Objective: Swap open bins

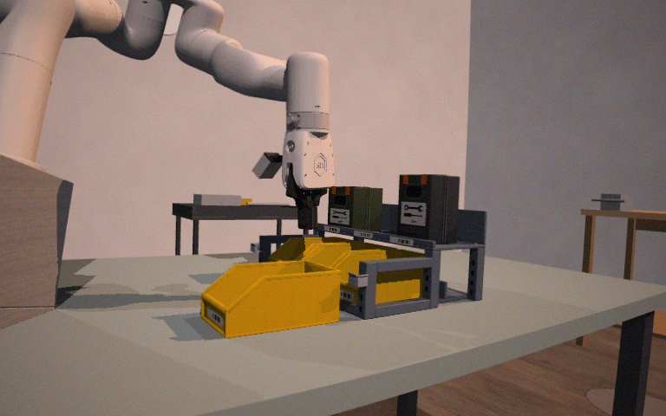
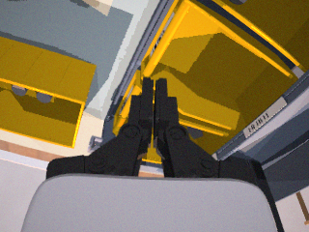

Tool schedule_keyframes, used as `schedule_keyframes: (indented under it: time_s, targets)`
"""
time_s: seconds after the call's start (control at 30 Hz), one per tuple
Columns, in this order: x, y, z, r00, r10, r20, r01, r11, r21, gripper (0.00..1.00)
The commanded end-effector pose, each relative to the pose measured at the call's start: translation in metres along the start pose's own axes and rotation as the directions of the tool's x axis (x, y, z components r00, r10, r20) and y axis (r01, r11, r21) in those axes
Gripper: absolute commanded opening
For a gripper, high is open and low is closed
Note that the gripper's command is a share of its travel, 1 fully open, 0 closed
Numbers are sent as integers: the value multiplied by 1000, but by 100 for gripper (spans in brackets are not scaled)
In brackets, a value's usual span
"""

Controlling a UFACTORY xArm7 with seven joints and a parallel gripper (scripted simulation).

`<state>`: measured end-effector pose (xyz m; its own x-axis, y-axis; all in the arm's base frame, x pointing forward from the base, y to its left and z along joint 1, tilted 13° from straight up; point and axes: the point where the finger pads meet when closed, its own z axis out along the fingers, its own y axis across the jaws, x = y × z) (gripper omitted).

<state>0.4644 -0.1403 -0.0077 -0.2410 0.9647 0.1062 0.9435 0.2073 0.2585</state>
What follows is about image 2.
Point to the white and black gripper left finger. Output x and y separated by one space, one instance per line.
123 154

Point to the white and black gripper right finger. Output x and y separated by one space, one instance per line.
180 156

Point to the dark grey tool case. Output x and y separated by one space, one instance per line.
261 183

